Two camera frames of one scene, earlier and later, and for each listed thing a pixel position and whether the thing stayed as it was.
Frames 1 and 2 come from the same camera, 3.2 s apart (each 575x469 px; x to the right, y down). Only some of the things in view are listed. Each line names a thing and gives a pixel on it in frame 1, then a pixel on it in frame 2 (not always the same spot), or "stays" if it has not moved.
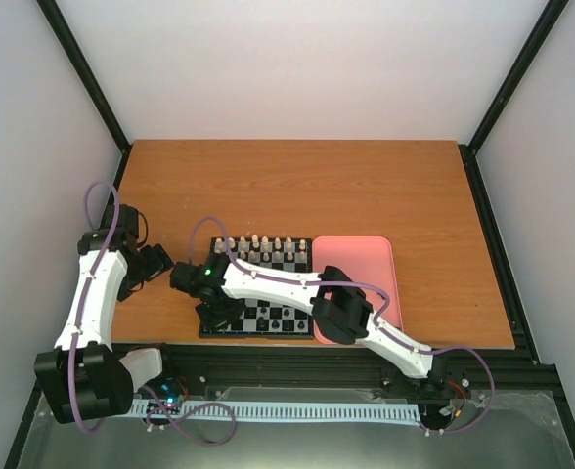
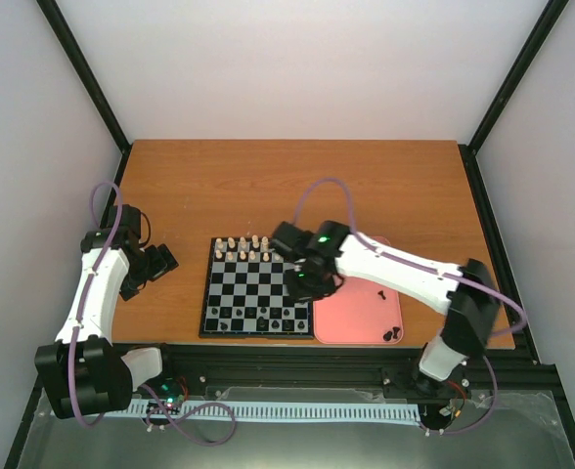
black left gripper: [158, 262] stays
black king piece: [262, 324] stays
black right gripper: [215, 324] to [298, 295]
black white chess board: [264, 319] stays
